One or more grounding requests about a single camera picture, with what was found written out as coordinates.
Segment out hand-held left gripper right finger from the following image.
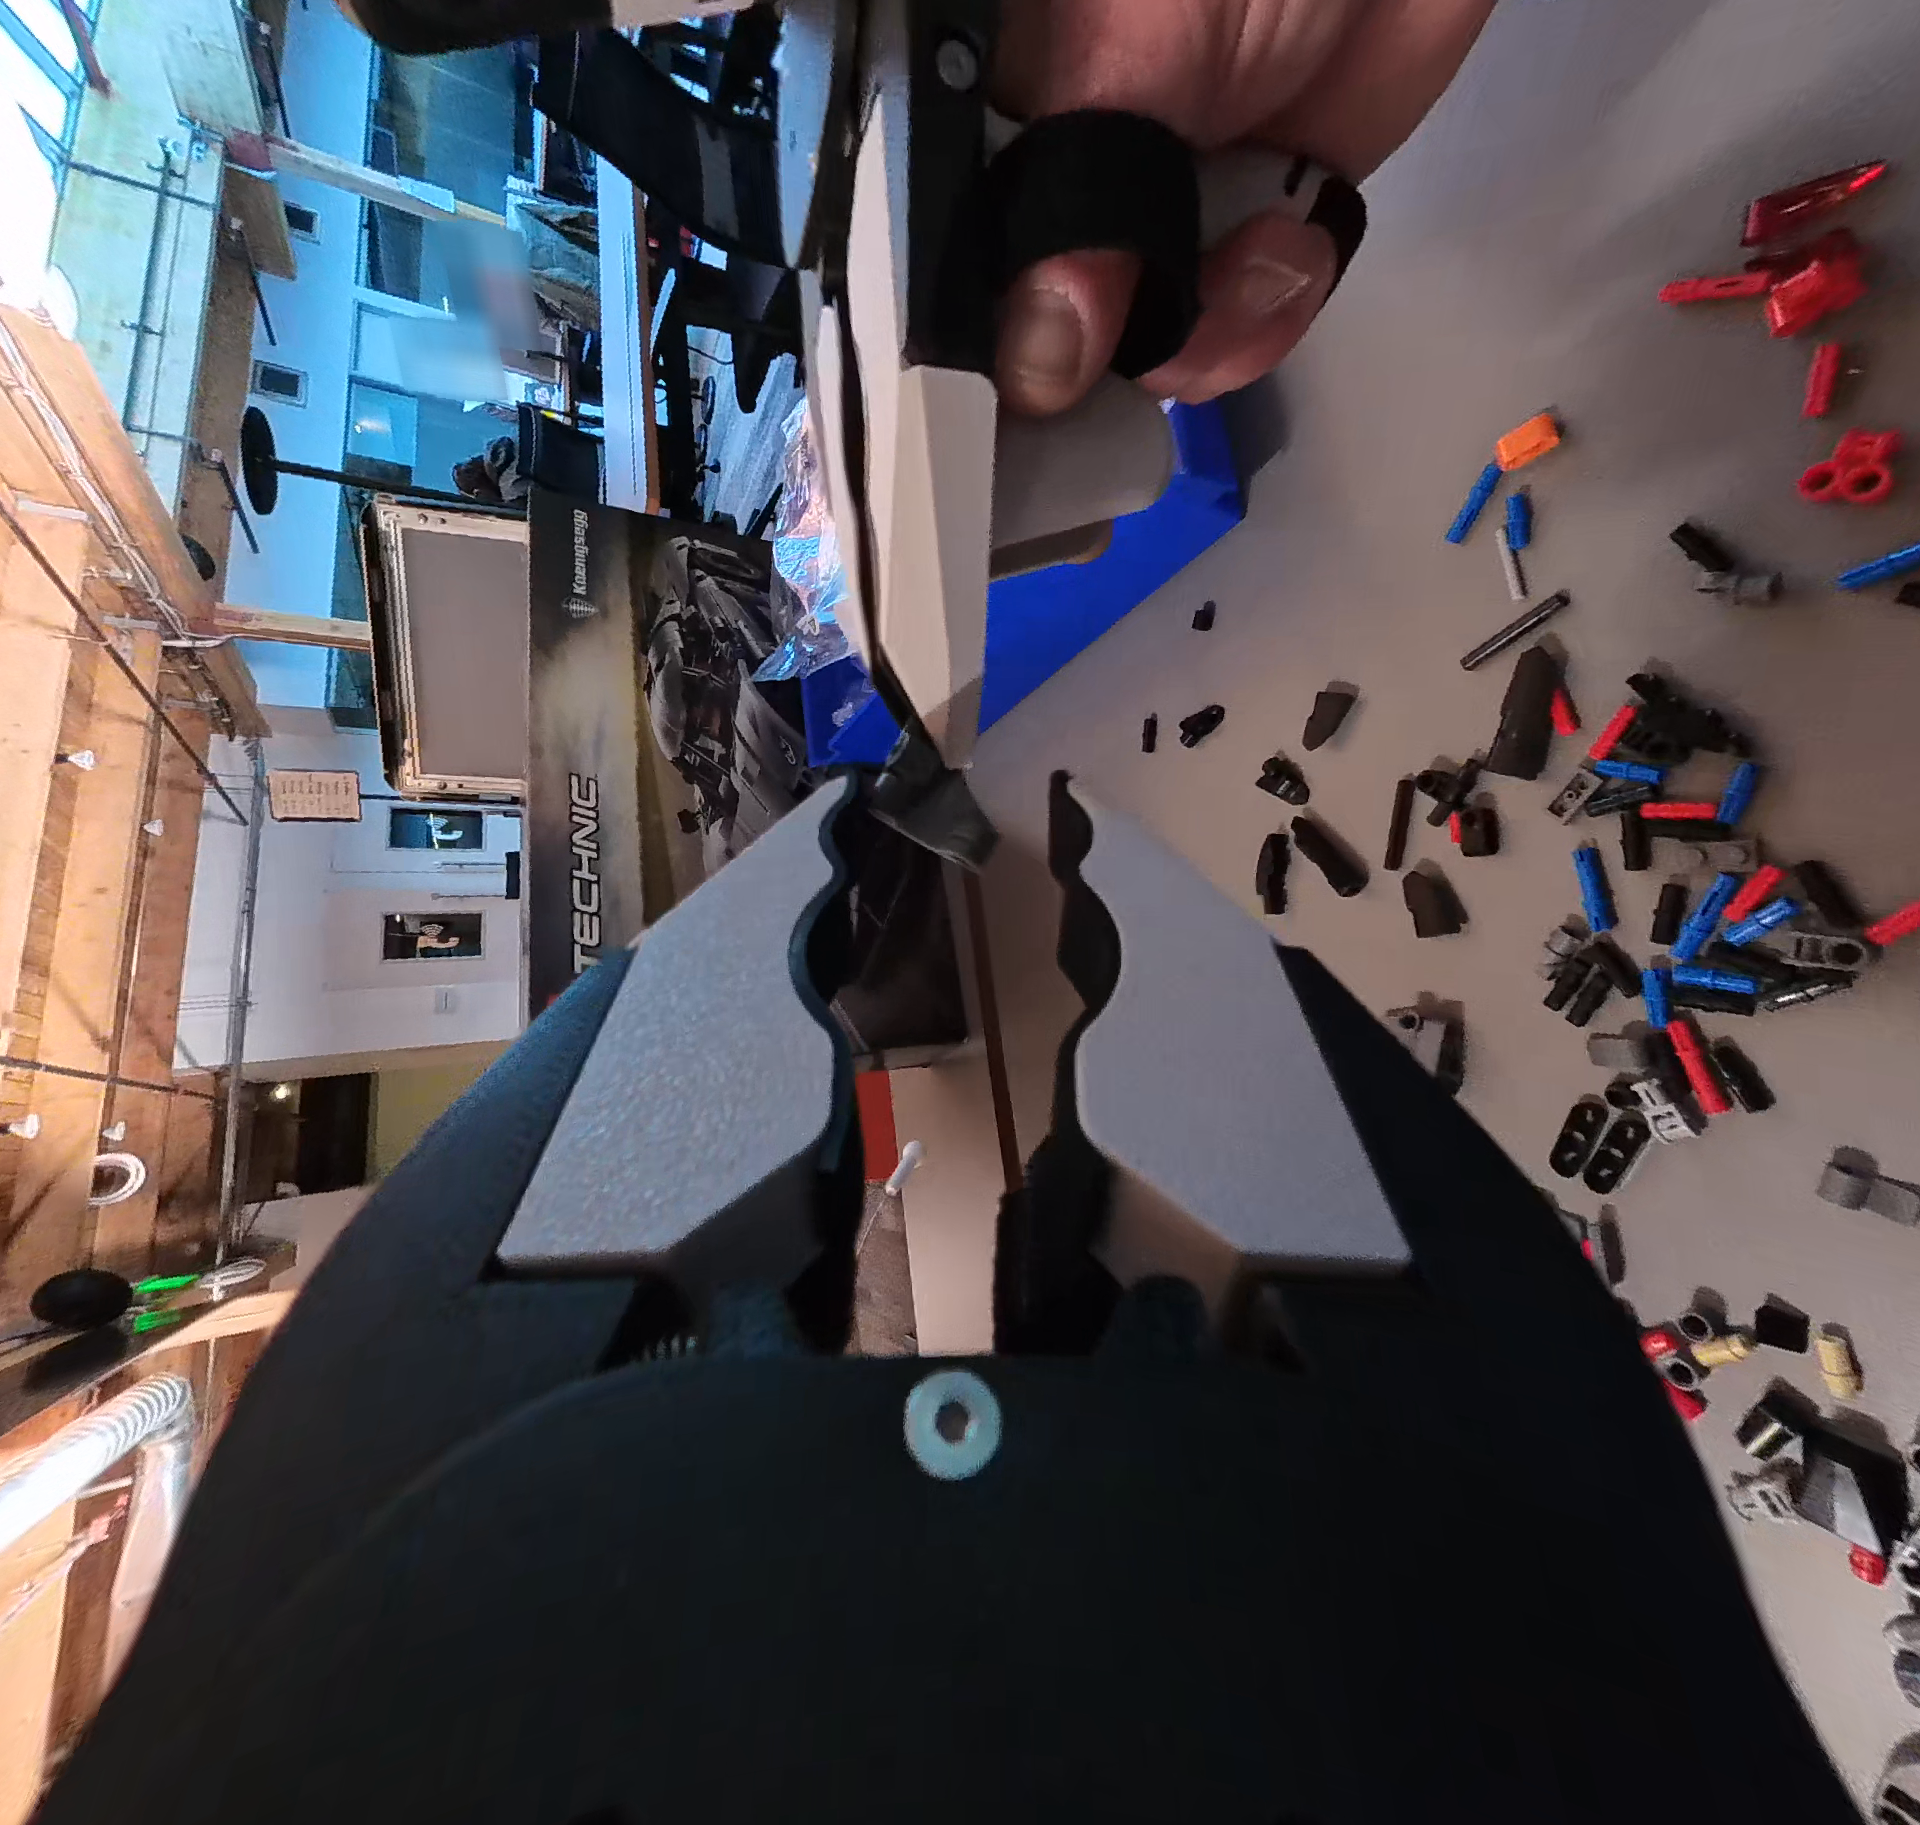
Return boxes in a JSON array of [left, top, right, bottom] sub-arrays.
[[1043, 771, 1413, 1283]]

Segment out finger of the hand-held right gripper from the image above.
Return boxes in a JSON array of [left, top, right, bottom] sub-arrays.
[[839, 132, 999, 771], [794, 273, 914, 735]]

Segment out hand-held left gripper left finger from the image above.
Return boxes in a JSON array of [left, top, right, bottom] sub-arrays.
[[496, 775, 867, 1280]]

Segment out dark grey lego panel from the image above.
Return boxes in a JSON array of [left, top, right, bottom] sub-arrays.
[[867, 737, 1002, 871]]

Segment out pile of small lego pieces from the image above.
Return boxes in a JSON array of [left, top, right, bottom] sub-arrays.
[[1141, 602, 1920, 1423]]

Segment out black lego set box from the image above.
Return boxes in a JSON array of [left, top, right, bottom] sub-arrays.
[[524, 486, 977, 1073]]

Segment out red triple-hole lego connector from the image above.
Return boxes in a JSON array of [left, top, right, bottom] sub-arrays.
[[1798, 430, 1906, 508]]

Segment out red lego connector block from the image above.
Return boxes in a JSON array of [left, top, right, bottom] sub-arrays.
[[1762, 232, 1868, 339]]

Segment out translucent red lego piece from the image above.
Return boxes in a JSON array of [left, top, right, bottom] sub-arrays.
[[1741, 161, 1889, 246]]

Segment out person's right hand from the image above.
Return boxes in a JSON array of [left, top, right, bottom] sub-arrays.
[[989, 0, 1593, 421]]

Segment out clear plastic bags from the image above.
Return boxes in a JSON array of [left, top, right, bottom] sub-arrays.
[[751, 355, 873, 689]]

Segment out blue plastic bin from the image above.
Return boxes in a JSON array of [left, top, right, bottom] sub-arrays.
[[801, 392, 1247, 777]]

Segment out black office chair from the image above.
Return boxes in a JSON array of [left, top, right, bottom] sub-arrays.
[[532, 33, 813, 418]]

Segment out white desk with wooden edge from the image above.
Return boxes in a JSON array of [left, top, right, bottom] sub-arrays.
[[592, 177, 665, 515]]

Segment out white booklet stand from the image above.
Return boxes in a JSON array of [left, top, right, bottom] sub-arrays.
[[892, 1061, 1037, 1355]]

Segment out framed grey board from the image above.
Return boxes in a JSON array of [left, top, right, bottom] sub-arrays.
[[359, 496, 534, 801]]

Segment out black pin with grey connector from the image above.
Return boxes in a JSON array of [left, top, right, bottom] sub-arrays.
[[1670, 522, 1786, 605]]

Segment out black round pedestal table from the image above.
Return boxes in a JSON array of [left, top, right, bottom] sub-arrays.
[[239, 407, 527, 515]]

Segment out silver ventilation duct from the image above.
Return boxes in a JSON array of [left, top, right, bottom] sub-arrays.
[[0, 1375, 197, 1543]]

